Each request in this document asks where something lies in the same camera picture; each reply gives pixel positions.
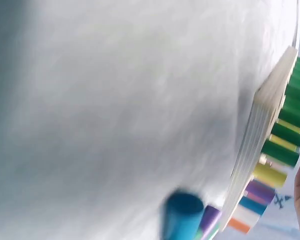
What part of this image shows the row of coloured cylinders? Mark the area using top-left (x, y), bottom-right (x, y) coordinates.
top-left (227, 56), bottom-right (300, 235)

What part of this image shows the light wooden peg board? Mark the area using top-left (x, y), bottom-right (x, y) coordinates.
top-left (218, 46), bottom-right (300, 233)

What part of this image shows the purple cylinder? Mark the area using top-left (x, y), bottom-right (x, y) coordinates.
top-left (197, 204), bottom-right (222, 239)

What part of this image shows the blue cylinder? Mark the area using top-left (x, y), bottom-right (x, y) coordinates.
top-left (160, 191), bottom-right (205, 240)

